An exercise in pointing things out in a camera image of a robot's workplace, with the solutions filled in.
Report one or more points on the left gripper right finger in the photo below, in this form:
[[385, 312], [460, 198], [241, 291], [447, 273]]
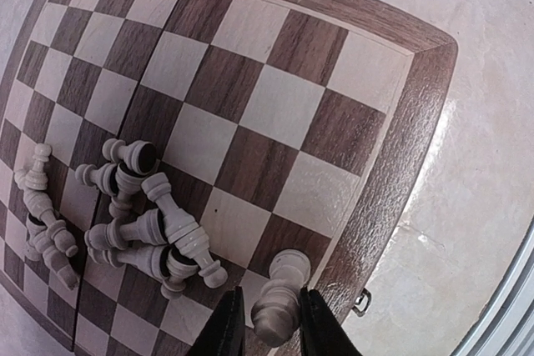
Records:
[[320, 332]]

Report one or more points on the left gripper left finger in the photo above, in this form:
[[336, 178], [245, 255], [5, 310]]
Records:
[[224, 332]]

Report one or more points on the white chess rook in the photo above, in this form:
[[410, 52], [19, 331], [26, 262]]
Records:
[[276, 314]]

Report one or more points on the metal board clasp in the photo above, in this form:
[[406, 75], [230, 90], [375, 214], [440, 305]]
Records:
[[362, 303]]

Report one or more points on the white chess pieces pile right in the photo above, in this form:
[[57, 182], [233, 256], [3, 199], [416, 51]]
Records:
[[148, 230]]

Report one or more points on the white chess pieces pile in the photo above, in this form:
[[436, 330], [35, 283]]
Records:
[[48, 237], [148, 230]]

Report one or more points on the white chess pieces pile left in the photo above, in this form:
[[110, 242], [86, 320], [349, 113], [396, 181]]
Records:
[[48, 237]]

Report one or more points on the wooden chess board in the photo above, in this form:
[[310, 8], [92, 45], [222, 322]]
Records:
[[279, 124]]

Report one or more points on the front aluminium rail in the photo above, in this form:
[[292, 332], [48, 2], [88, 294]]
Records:
[[505, 326]]

